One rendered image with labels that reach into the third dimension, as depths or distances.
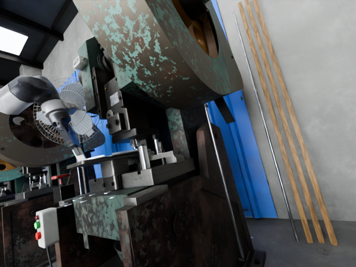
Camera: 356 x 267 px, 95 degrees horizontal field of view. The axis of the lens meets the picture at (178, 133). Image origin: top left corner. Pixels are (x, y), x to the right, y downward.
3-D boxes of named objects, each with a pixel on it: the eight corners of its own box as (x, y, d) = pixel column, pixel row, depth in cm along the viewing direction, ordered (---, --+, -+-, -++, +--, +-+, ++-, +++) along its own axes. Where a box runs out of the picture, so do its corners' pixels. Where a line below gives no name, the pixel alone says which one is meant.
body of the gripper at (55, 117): (54, 121, 75) (63, 139, 74) (43, 116, 67) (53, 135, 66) (70, 114, 77) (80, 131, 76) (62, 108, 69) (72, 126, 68)
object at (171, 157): (177, 162, 66) (171, 137, 67) (148, 167, 75) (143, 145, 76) (185, 160, 71) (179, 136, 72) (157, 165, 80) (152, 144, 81)
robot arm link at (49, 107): (35, 105, 67) (41, 116, 66) (66, 92, 70) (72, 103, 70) (51, 114, 79) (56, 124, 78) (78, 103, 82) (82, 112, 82)
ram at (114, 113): (122, 128, 70) (111, 66, 74) (103, 137, 78) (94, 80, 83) (150, 130, 84) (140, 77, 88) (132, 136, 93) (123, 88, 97)
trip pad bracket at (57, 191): (64, 228, 73) (60, 184, 76) (56, 227, 78) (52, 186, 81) (79, 222, 78) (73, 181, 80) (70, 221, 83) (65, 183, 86)
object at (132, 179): (153, 185, 56) (150, 168, 57) (89, 192, 81) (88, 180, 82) (195, 169, 81) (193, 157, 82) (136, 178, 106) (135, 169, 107)
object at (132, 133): (137, 140, 72) (135, 127, 73) (112, 149, 83) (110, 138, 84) (161, 138, 85) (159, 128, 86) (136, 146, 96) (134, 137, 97)
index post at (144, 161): (146, 169, 60) (141, 143, 61) (140, 170, 62) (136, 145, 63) (151, 168, 62) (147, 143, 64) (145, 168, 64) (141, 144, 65)
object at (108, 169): (87, 199, 53) (82, 159, 55) (69, 201, 61) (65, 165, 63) (144, 181, 73) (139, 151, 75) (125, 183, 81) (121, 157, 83)
